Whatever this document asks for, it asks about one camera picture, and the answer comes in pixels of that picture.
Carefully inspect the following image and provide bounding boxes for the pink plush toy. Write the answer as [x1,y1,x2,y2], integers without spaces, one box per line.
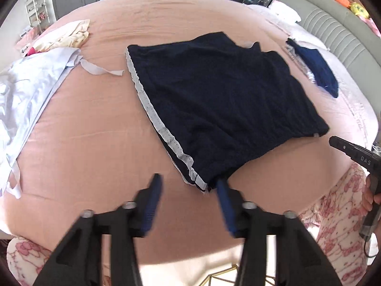
[364,15,381,38]

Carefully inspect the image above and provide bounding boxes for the person's left leg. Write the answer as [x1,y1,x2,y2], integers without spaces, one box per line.
[6,236,61,286]

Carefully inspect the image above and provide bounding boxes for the bed with pink sheet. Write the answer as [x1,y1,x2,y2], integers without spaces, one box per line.
[0,0,376,266]

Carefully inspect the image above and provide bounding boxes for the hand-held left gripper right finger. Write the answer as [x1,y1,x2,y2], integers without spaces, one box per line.
[217,179,343,286]

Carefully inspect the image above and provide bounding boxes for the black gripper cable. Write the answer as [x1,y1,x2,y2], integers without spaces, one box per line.
[361,236,376,258]

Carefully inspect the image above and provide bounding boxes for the cream garment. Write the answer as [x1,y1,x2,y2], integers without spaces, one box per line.
[31,19,90,51]

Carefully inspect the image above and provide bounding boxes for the person's right hand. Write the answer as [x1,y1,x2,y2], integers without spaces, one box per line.
[364,174,381,206]

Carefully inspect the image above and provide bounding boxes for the gold wire frame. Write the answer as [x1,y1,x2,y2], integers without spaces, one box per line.
[195,265,287,286]

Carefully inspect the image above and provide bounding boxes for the light blue garment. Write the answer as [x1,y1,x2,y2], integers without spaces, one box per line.
[0,47,125,199]

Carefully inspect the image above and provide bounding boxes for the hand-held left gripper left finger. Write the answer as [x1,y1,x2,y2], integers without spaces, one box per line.
[33,173,163,286]

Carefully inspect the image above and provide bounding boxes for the white wire shelf rack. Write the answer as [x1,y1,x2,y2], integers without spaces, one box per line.
[17,0,52,41]

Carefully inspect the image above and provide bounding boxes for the grey padded headboard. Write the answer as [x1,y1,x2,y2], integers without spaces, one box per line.
[276,0,381,79]

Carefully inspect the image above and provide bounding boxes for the navy shorts with white stripe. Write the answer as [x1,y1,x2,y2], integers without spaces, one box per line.
[125,31,330,193]

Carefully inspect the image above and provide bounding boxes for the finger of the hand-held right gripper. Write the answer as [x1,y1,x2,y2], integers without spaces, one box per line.
[329,136,362,163]

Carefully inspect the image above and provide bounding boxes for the yellow plush toy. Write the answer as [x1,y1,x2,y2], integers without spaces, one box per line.
[349,2,370,19]

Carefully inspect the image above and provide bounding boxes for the white pillow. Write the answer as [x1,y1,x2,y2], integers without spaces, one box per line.
[269,0,302,25]

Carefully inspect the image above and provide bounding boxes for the pink floral bedding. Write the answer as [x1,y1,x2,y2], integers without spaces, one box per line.
[298,163,374,286]

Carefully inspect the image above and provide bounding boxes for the folded navy garment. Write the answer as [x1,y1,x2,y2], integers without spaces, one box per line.
[284,37,340,99]

